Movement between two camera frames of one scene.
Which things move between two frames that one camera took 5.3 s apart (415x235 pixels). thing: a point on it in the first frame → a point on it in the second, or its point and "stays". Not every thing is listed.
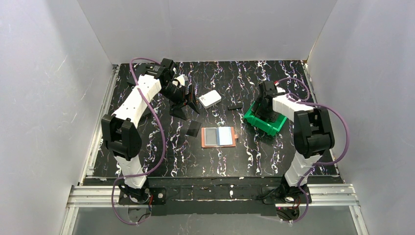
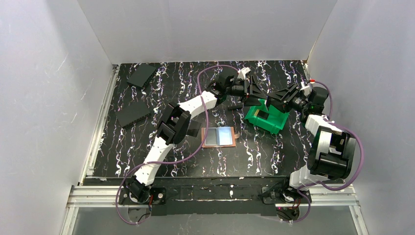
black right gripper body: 265,110 → 289,96
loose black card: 194,128 stays
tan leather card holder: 218,137 stays
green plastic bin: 270,127 stays
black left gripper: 181,96 → 247,89
